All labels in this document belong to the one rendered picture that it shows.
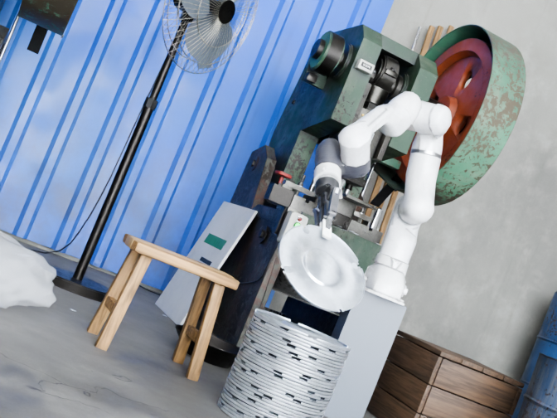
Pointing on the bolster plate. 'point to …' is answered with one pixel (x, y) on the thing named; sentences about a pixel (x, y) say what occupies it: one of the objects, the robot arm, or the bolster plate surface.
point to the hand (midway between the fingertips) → (325, 230)
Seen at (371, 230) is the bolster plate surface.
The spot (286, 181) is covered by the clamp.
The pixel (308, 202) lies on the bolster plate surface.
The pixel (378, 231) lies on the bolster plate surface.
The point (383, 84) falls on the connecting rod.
